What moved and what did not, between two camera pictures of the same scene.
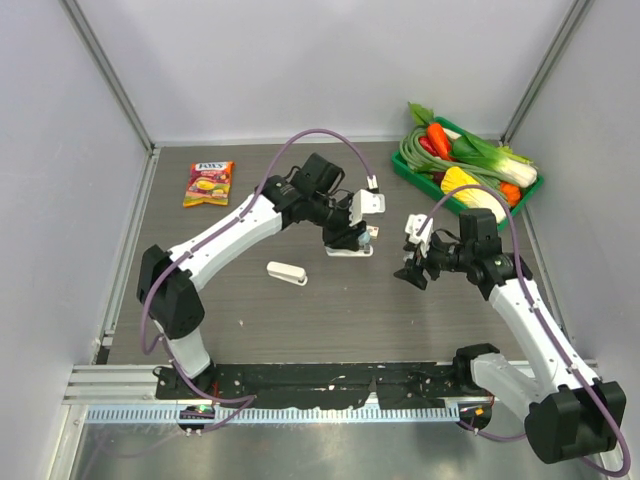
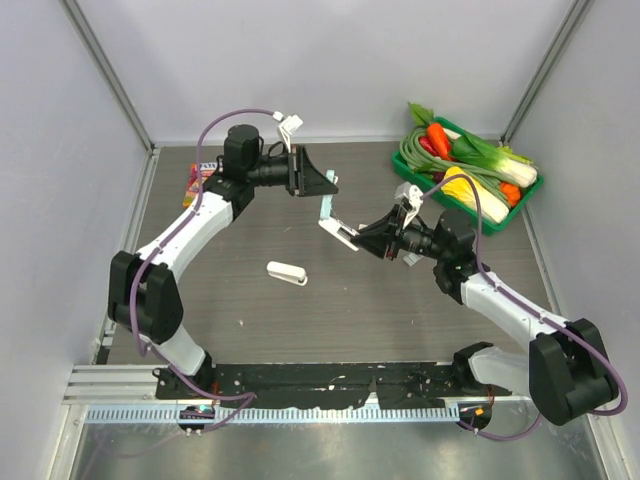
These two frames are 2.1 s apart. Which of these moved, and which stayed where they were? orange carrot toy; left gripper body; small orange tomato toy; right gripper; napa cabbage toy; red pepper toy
Moved: right gripper; left gripper body
Stayed: red pepper toy; orange carrot toy; napa cabbage toy; small orange tomato toy
